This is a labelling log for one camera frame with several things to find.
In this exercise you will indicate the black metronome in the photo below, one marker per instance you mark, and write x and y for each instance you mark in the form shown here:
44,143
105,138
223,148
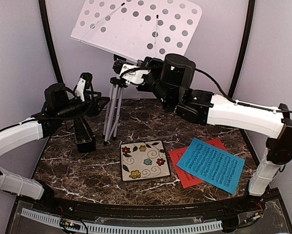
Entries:
84,136

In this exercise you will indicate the floral square ceramic plate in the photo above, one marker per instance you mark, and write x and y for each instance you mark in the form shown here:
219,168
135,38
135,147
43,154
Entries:
144,160

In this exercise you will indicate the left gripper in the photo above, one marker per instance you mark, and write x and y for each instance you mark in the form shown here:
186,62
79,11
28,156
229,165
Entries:
94,110

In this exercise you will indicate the white perforated music stand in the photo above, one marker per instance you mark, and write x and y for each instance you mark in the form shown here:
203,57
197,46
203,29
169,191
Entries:
134,30

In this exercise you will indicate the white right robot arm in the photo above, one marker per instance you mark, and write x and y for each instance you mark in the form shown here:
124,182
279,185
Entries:
170,79

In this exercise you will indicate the grey slotted cable duct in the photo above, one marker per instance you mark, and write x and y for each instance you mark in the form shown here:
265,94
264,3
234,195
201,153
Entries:
122,226

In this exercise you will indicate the blue sheet music paper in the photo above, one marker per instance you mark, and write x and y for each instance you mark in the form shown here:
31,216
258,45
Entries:
212,165

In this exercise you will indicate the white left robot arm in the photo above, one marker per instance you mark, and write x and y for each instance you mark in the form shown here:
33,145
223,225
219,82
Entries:
61,104

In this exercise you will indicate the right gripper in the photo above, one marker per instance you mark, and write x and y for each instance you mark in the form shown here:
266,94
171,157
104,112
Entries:
141,64

